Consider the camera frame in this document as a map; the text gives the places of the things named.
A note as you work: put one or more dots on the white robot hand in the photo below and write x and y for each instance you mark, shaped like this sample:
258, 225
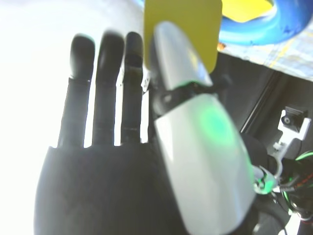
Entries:
110, 183

